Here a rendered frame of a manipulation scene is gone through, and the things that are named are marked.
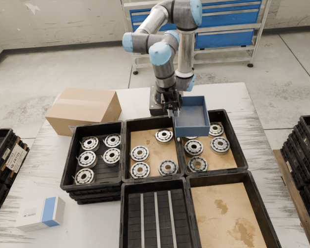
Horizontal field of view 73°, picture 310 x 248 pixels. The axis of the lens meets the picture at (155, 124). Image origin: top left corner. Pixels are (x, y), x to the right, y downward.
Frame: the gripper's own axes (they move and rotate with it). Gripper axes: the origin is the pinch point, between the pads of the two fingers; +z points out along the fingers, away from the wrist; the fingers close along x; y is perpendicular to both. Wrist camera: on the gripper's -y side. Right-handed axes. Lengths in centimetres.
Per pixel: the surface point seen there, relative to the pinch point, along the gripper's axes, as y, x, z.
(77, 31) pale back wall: -273, -175, 58
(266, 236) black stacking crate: 45, 32, 30
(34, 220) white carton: 41, -75, 23
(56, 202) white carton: 32, -66, 24
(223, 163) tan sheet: 9.8, 20.6, 31.9
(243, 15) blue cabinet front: -197, 73, 52
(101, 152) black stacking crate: 3, -47, 23
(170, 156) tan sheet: 6.0, -7.3, 28.1
